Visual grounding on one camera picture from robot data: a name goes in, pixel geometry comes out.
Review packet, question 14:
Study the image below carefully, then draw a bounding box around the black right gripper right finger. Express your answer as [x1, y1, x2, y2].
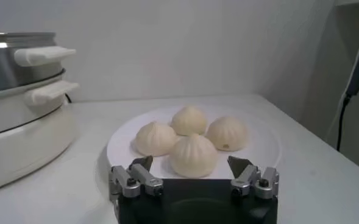
[227, 155, 280, 200]

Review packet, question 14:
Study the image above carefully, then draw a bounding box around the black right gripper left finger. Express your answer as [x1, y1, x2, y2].
[108, 155, 165, 211]

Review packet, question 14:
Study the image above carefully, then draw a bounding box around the white round plate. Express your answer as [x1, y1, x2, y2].
[106, 105, 282, 180]

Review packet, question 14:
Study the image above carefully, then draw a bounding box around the white steamed baozi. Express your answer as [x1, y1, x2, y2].
[135, 121, 180, 157]
[169, 133, 219, 179]
[205, 116, 249, 152]
[170, 105, 208, 136]

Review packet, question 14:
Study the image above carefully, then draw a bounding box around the white electric pot base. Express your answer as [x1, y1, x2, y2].
[0, 71, 80, 193]

